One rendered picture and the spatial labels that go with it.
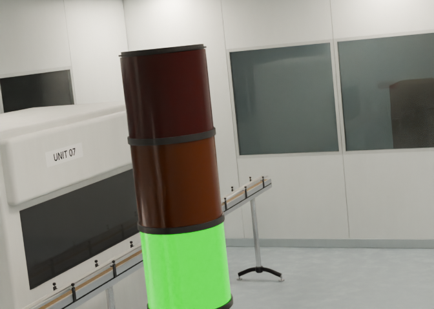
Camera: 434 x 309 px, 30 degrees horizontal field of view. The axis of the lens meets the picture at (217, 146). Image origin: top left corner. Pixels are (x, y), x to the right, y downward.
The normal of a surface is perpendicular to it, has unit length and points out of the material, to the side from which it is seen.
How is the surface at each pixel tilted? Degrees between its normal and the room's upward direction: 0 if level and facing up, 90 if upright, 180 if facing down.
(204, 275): 90
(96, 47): 90
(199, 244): 90
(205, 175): 90
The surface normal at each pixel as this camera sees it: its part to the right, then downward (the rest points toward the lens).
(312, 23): -0.40, 0.16
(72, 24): 0.91, -0.04
